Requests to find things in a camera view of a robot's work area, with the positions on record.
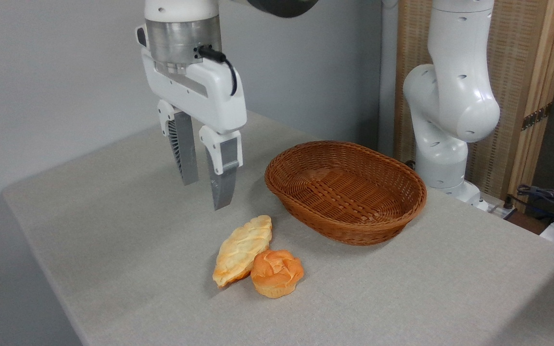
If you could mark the metal screen hinge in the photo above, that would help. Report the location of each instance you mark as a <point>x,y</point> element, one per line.
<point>536,117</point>

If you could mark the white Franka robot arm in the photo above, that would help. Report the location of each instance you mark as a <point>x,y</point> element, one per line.
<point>450,96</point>

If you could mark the oval pale braided bread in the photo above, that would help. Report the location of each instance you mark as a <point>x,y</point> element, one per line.
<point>241,250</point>

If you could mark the wooden rattan folding screen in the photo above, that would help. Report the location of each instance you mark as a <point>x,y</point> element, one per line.
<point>517,57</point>

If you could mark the white power strip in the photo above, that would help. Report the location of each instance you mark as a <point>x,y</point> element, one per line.
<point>498,209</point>

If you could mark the round orange bun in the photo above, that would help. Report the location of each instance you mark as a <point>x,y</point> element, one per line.
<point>277,274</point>

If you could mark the brown wicker basket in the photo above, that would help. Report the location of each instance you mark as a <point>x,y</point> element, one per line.
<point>344,192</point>

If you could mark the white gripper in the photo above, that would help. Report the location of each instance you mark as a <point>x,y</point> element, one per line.
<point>209,96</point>

